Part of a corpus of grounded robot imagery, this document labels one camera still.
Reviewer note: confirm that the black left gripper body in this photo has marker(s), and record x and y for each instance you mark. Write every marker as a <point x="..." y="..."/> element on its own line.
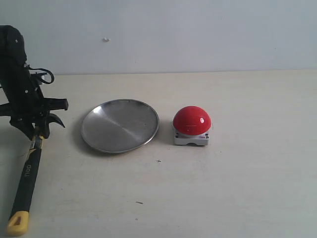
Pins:
<point x="23" y="92"/>

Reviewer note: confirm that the round metal plate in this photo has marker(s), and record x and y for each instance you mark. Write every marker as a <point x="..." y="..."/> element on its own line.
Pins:
<point x="119" y="126"/>

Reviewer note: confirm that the black yellow claw hammer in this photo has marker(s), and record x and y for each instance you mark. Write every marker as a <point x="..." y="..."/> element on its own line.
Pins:
<point x="19" y="218"/>

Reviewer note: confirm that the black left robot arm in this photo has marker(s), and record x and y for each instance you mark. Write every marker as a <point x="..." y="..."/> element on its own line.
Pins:
<point x="12" y="52"/>

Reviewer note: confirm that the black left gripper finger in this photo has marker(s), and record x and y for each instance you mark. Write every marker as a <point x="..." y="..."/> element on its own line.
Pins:
<point x="44" y="125"/>
<point x="25" y="126"/>

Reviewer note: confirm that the red dome push button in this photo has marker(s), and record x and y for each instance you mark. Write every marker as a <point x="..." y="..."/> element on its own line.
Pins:
<point x="192" y="125"/>

